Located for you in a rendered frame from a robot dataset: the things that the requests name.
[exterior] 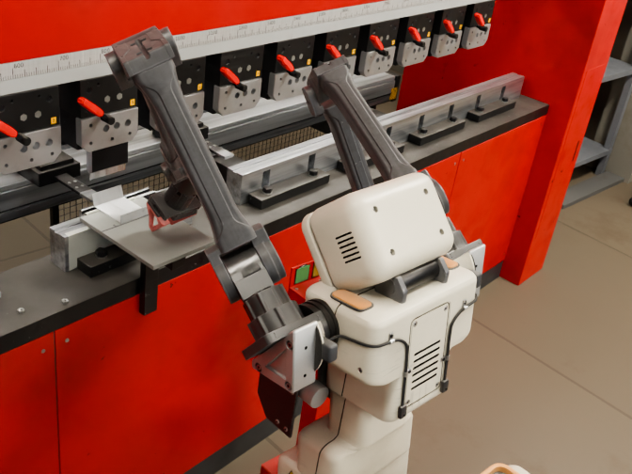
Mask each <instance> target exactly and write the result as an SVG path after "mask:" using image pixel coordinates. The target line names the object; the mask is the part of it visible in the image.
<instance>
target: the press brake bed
mask: <svg viewBox="0 0 632 474"><path fill-rule="evenodd" d="M545 117H546V115H544V116H542V117H539V118H537V119H535V120H532V121H530V122H528V123H525V124H523V125H521V126H519V127H516V128H514V129H512V130H510V131H508V132H506V133H504V134H500V135H498V136H496V137H493V138H491V139H489V140H486V141H484V142H482V143H481V144H478V145H476V146H474V147H471V148H469V149H467V150H463V151H461V152H459V153H457V154H454V155H452V156H451V157H448V158H446V159H444V160H442V161H439V162H437V163H435V164H432V165H430V166H427V167H424V168H423V169H421V170H419V171H418V172H420V171H422V170H424V169H426V170H427V172H428V173H429V175H430V176H431V178H432V179H435V180H436V181H437V182H438V183H439V184H440V186H441V187H442V189H443V190H444V192H445V194H446V196H447V198H448V201H449V204H450V211H449V212H448V213H446V217H449V218H450V221H451V222H452V224H453V225H454V227H455V228H456V230H460V231H461V232H462V234H463V236H464V237H465V239H466V242H467V243H468V244H470V243H473V242H475V241H477V240H479V239H481V240H482V243H483V244H484V245H485V252H484V260H483V267H482V280H481V287H480V289H482V288H483V287H485V286H486V285H488V284H489V283H491V282H492V281H493V280H495V279H496V278H498V277H499V274H500V271H501V267H502V264H503V262H504V260H505V257H506V253H507V250H508V246H509V243H510V240H511V237H512V233H513V230H514V224H515V221H516V217H517V215H518V211H519V208H520V204H521V201H522V198H523V195H524V192H525V188H526V185H527V181H528V178H529V173H530V170H531V166H532V163H533V159H534V156H535V152H536V150H537V146H538V143H539V140H540V136H541V133H542V130H543V127H544V123H545ZM268 237H269V239H270V241H271V242H272V244H273V246H274V248H275V249H276V252H277V254H278V256H279V257H280V259H281V261H282V264H283V266H284V268H285V271H286V274H287V276H285V277H283V278H282V279H281V280H280V281H279V282H277V283H275V284H274V286H275V285H277V284H281V283H282V284H283V286H284V288H285V290H286V292H287V293H288V289H289V282H290V275H291V268H292V267H294V266H296V265H299V264H302V263H305V262H308V261H312V260H313V258H312V256H311V253H310V251H309V248H308V244H307V242H306V239H305V236H304V234H303V231H302V222H300V223H298V224H296V225H293V226H291V227H289V228H287V229H284V230H282V231H280V232H277V233H275V234H273V235H270V236H268ZM139 297H140V293H138V294H136V295H134V296H131V297H129V298H127V299H125V300H122V301H120V302H118V303H116V304H114V305H112V306H110V307H107V308H104V309H101V310H99V311H97V312H95V313H92V314H90V315H88V316H86V317H84V318H82V319H80V320H77V321H75V322H73V323H71V324H67V325H65V326H62V327H60V328H58V329H57V330H54V331H52V332H50V333H48V334H45V335H43V336H41V337H38V338H36V339H34V340H31V341H29V342H27V343H24V344H22V345H20V346H18V347H15V348H13V349H11V350H9V351H6V352H4V353H3V354H0V474H214V473H216V472H217V471H219V470H220V469H222V468H223V467H224V466H226V465H228V464H229V463H231V462H232V461H234V460H235V459H236V458H238V457H239V456H241V455H242V454H244V453H245V452H247V451H248V450H250V449H251V448H253V447H254V446H256V445H257V444H259V443H260V442H261V441H262V440H263V439H265V438H266V437H268V436H269V435H271V434H272V433H274V432H275V431H277V430H278V428H277V427H276V425H275V424H273V423H272V422H271V421H270V420H269V419H268V418H267V417H266V416H265V414H264V411H263V408H262V405H261V400H260V397H259V395H258V385H259V378H260V373H259V372H258V371H256V370H255V369H253V367H252V360H253V358H255V356H254V357H252V358H250V359H248V360H245V357H244V355H243V353H242V351H243V350H244V349H245V348H247V347H248V346H249V345H251V344H252V343H254V342H255V340H254V338H253V336H252V334H251V332H250V330H249V328H248V326H247V325H248V324H249V323H250V322H251V321H250V319H249V317H248V315H247V314H246V312H245V309H244V307H243V304H244V303H243V301H242V300H239V301H237V302H235V303H233V304H231V303H230V301H229V300H228V298H227V296H226V294H225V292H224V290H223V288H222V286H221V284H220V282H219V280H218V278H217V276H216V274H215V272H214V270H213V268H212V266H211V264H210V263H209V262H208V263H206V264H204V265H202V266H199V267H198V268H196V269H193V270H191V271H189V272H187V273H184V274H182V275H180V276H176V277H174V278H172V279H170V280H168V281H166V282H164V283H161V284H159V285H158V297H157V310H155V311H154V312H152V313H150V314H147V315H145V316H144V315H142V314H141V313H140V312H139Z"/></svg>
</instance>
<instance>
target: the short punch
mask: <svg viewBox="0 0 632 474"><path fill-rule="evenodd" d="M126 163H128V142H125V143H121V144H118V145H115V146H111V147H108V148H104V149H100V150H95V151H91V152H88V151H87V171H88V172H89V180H93V179H96V178H100V177H102V176H105V175H109V174H112V173H115V172H119V171H121V170H124V169H125V164H126Z"/></svg>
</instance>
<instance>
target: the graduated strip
mask: <svg viewBox="0 0 632 474"><path fill-rule="evenodd" d="M441 1H446V0H388V1H383V2H377V3H371V4H365V5H359V6H353V7H348V8H337V9H331V10H326V11H320V12H314V13H309V14H303V15H297V16H292V17H286V18H280V19H274V20H269V21H263V22H257V23H252V24H241V25H235V26H229V27H223V28H217V29H212V30H206V31H200V32H195V33H189V34H183V35H178V36H173V38H174V39H175V42H176V44H177V47H178V49H181V48H186V47H191V46H197V45H202V44H207V43H213V42H218V41H223V40H233V39H238V38H243V37H248V36H254V35H259V34H264V33H269V32H275V31H279V30H285V29H290V28H295V27H300V26H306V25H312V24H321V23H326V22H332V21H336V20H342V19H347V18H353V17H357V16H363V15H368V14H373V13H378V12H384V11H389V10H394V9H399V8H409V7H414V6H420V5H425V4H431V3H435V2H441ZM111 51H113V48H112V46H109V47H103V48H98V49H92V50H86V51H81V52H75V53H69V54H64V55H53V56H47V57H42V58H36V59H30V60H25V61H19V62H13V63H8V64H2V65H0V81H5V80H9V79H15V78H20V77H26V76H30V75H36V74H41V73H46V72H51V71H61V70H66V69H71V68H77V67H82V66H87V65H93V64H98V63H103V62H107V60H106V58H105V56H104V55H105V54H107V53H109V52H111Z"/></svg>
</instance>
